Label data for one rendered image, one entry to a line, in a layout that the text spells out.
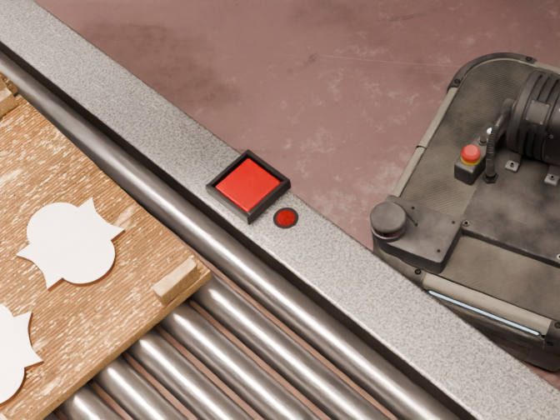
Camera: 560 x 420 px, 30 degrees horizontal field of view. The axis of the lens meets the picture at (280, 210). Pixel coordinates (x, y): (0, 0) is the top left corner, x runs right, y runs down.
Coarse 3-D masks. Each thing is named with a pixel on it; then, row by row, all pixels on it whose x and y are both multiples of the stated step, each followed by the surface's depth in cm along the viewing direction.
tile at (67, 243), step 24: (48, 216) 129; (72, 216) 129; (96, 216) 129; (48, 240) 127; (72, 240) 127; (96, 240) 127; (48, 264) 125; (72, 264) 125; (96, 264) 125; (48, 288) 124
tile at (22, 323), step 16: (0, 304) 123; (0, 320) 122; (16, 320) 121; (0, 336) 120; (16, 336) 120; (0, 352) 119; (16, 352) 119; (32, 352) 119; (0, 368) 118; (16, 368) 118; (0, 384) 117; (16, 384) 117; (0, 400) 116
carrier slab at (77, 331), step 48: (0, 144) 138; (48, 144) 137; (0, 192) 133; (48, 192) 133; (96, 192) 132; (0, 240) 129; (144, 240) 127; (0, 288) 125; (96, 288) 124; (144, 288) 123; (192, 288) 123; (48, 336) 121; (96, 336) 120; (48, 384) 117
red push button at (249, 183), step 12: (240, 168) 132; (252, 168) 132; (228, 180) 131; (240, 180) 131; (252, 180) 131; (264, 180) 131; (276, 180) 130; (228, 192) 130; (240, 192) 130; (252, 192) 130; (264, 192) 130; (240, 204) 129; (252, 204) 129
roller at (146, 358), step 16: (144, 336) 121; (160, 336) 122; (128, 352) 122; (144, 352) 120; (160, 352) 120; (176, 352) 120; (144, 368) 121; (160, 368) 119; (176, 368) 118; (192, 368) 119; (176, 384) 118; (192, 384) 117; (208, 384) 117; (192, 400) 116; (208, 400) 116; (224, 400) 116; (208, 416) 115; (224, 416) 114; (240, 416) 114
